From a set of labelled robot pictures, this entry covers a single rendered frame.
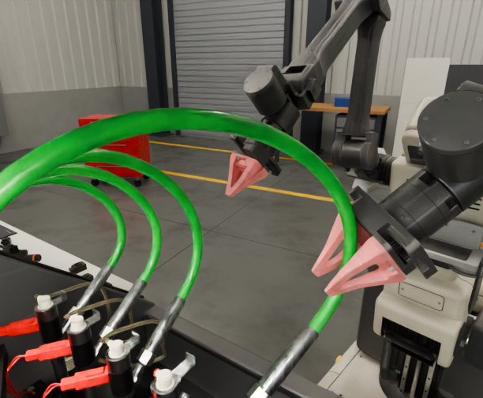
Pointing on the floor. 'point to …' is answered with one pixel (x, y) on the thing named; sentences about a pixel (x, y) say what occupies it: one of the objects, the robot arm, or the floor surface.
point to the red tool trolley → (138, 148)
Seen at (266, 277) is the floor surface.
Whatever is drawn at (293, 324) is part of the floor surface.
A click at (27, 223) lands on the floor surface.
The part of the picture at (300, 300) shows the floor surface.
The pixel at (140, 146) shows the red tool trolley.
